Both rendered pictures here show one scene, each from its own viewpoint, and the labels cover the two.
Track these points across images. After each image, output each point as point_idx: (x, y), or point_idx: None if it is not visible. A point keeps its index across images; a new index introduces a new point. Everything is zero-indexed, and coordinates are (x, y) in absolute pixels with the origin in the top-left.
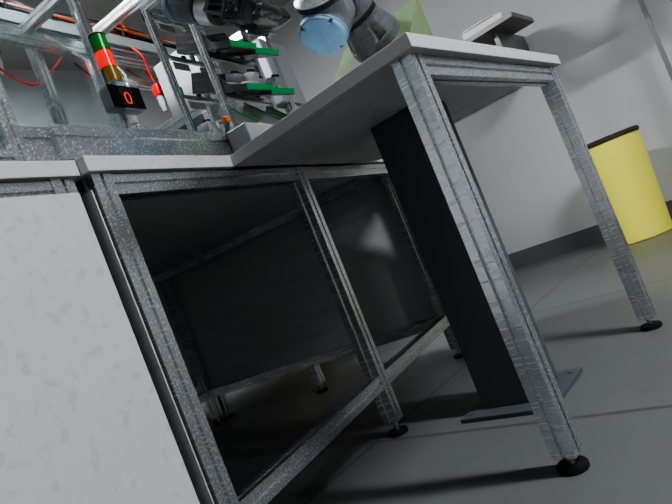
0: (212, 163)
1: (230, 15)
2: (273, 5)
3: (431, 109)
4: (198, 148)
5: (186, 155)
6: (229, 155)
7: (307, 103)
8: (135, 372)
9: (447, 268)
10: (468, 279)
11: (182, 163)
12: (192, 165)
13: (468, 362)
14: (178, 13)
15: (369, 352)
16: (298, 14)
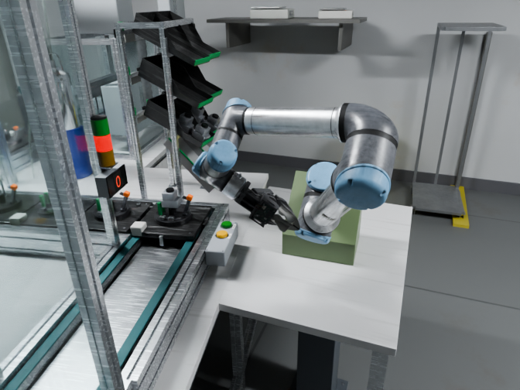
0: (212, 325)
1: (258, 218)
2: (293, 221)
3: (383, 378)
4: (193, 286)
5: (204, 339)
6: (218, 303)
7: (302, 326)
8: None
9: (311, 345)
10: (321, 355)
11: (203, 350)
12: (206, 343)
13: (299, 384)
14: (207, 181)
15: (241, 364)
16: (303, 221)
